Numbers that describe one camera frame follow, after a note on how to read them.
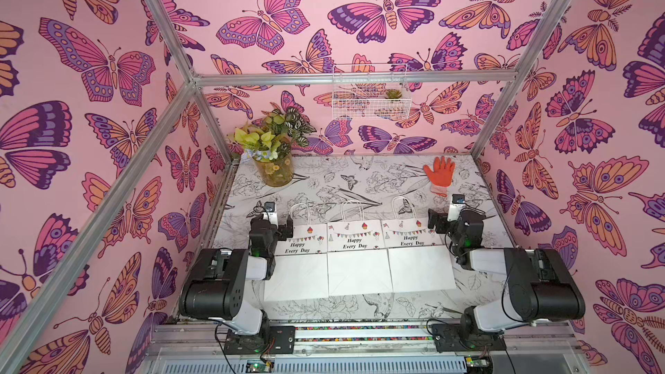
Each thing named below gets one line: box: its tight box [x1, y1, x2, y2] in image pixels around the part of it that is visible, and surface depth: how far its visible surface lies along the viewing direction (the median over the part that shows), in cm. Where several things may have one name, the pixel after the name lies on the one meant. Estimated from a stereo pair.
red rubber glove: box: [422, 155, 456, 197], surface depth 115 cm
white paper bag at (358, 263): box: [327, 199, 394, 297], surface depth 92 cm
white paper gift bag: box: [263, 223, 329, 303], surface depth 88 cm
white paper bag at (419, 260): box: [380, 196, 458, 293], surface depth 89 cm
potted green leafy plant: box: [234, 107, 317, 187], surface depth 104 cm
